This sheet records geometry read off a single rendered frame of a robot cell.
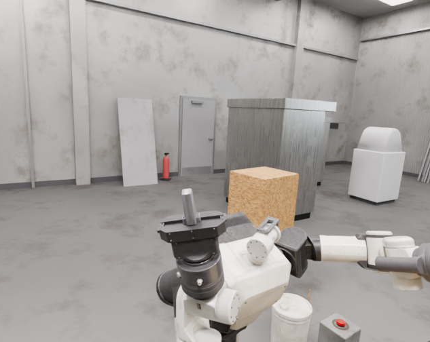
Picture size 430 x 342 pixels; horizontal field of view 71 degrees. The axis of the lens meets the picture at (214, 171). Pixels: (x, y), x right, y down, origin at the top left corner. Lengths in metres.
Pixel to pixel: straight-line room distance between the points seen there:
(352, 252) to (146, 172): 6.52
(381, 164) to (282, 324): 5.13
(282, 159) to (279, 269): 3.89
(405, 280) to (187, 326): 0.52
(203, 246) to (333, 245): 0.65
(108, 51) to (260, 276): 7.06
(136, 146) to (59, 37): 2.72
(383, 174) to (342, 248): 6.08
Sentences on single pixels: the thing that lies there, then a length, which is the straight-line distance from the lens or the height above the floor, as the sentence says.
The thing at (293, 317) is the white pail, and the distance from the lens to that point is 2.45.
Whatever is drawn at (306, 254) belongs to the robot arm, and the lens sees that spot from 1.16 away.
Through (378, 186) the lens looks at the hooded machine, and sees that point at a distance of 7.16.
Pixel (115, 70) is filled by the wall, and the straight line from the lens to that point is 7.64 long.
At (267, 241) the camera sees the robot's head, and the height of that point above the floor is 1.43.
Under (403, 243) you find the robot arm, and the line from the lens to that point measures 0.87.
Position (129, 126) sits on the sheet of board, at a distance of 7.34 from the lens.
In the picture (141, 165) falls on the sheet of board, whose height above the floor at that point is 0.45.
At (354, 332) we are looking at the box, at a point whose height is 0.93.
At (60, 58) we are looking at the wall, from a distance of 7.46.
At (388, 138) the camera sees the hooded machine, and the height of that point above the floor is 1.44.
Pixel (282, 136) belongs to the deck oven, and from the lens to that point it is 4.74.
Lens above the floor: 1.78
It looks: 11 degrees down
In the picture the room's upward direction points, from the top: 3 degrees clockwise
